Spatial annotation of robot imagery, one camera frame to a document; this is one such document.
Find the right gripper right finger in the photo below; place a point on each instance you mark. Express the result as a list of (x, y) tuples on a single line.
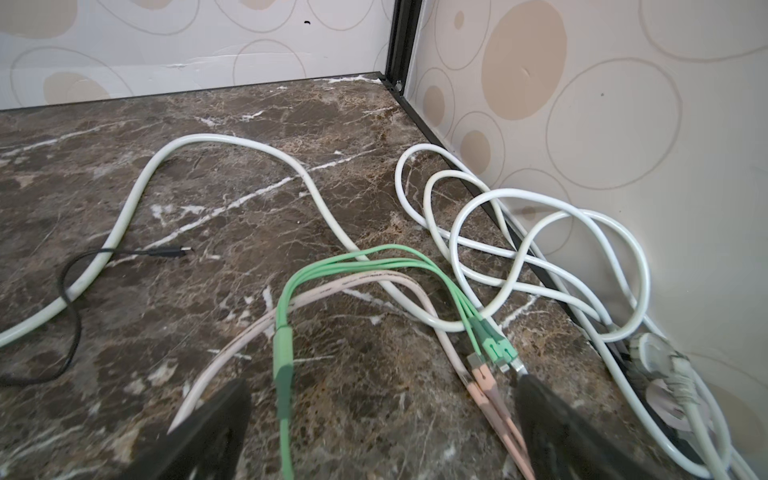
[(563, 445)]

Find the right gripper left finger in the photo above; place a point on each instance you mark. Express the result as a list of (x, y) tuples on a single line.
[(207, 445)]

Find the white wall plug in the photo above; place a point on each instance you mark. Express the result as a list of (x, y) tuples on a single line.
[(671, 390)]

